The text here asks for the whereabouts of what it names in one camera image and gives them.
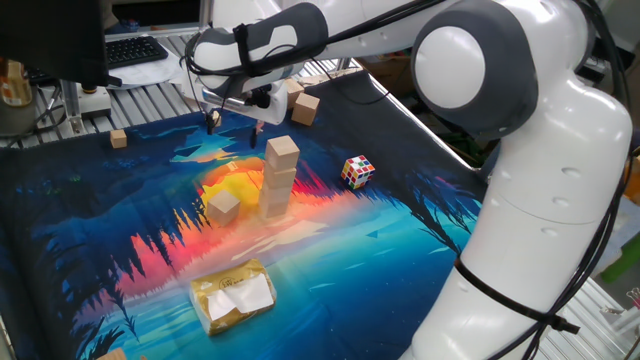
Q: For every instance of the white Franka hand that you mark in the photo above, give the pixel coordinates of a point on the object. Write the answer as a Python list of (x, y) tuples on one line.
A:
[(277, 107)]

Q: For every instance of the large plain wooden cube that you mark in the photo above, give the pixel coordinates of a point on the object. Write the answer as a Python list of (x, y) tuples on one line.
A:
[(280, 179), (306, 110), (282, 152), (223, 209), (276, 194), (294, 90), (273, 210)]

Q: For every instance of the white paper sheets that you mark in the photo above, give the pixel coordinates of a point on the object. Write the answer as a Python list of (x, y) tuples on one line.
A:
[(145, 74)]

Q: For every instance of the black keyboard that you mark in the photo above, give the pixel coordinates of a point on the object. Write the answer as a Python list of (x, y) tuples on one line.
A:
[(132, 50)]

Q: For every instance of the Rubik's cube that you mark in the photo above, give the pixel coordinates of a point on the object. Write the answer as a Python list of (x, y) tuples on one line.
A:
[(357, 172)]

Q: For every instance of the white emergency stop box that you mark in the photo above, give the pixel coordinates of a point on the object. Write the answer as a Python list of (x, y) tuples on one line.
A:
[(95, 104)]

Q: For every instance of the gold tissue pack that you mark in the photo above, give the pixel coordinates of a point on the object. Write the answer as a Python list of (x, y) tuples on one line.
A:
[(220, 290)]

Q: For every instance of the colourful sunset printed mat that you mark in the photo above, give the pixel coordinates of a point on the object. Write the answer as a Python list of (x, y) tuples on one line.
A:
[(350, 280)]

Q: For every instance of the black monitor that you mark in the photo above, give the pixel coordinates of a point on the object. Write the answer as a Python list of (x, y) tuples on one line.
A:
[(50, 35)]

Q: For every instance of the grey round container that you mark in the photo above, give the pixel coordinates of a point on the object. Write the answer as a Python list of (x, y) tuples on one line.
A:
[(15, 120)]

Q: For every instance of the wooden block piece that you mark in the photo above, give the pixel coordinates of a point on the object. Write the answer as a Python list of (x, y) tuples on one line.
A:
[(112, 355)]

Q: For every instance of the orange box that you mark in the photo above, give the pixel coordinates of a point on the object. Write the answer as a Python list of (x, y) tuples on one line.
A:
[(634, 180)]

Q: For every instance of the green bin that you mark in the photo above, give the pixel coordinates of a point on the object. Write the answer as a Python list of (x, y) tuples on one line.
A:
[(625, 260)]

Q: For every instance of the aluminium upright post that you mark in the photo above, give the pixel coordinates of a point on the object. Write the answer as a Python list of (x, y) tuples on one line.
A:
[(205, 12)]

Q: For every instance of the aluminium upright bracket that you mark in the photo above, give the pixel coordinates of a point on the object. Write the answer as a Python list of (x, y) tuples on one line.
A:
[(72, 107)]

